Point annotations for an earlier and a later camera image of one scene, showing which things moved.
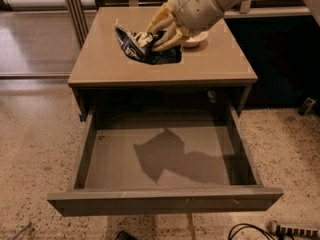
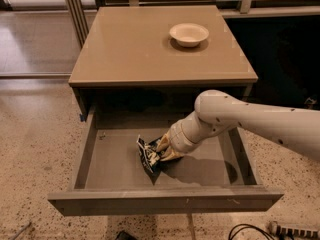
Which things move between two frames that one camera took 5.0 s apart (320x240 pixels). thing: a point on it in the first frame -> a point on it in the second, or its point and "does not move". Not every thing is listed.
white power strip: (274, 228) does not move
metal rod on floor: (21, 230) does not move
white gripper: (195, 8) -> (175, 140)
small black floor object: (124, 235) does not move
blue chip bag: (140, 46) -> (150, 156)
